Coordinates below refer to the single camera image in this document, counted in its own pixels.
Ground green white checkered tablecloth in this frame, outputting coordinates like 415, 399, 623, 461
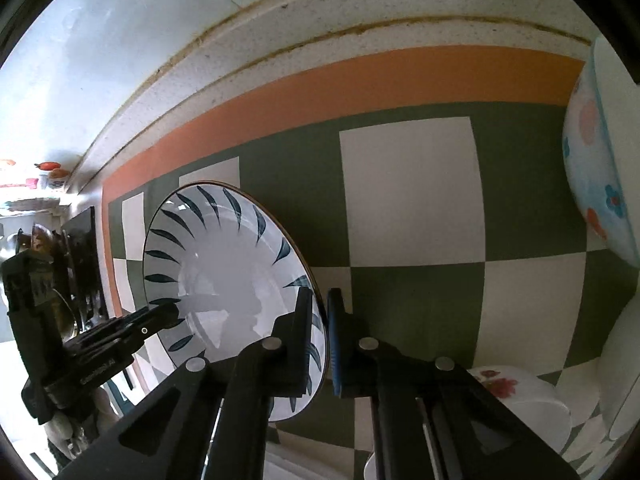
102, 45, 640, 480

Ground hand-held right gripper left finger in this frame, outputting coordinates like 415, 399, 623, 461
57, 287, 314, 480

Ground white bowl red flower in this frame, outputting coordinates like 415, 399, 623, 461
465, 366, 573, 456

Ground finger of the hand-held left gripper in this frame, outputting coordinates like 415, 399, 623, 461
102, 301, 182, 348

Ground white plate blue leaf pattern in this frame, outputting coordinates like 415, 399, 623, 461
142, 181, 328, 423

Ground white bowl orange blue flowers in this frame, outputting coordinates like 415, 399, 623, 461
561, 35, 640, 266

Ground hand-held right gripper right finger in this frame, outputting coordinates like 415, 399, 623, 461
325, 287, 581, 480

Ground striped white plate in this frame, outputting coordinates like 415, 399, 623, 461
597, 295, 640, 443

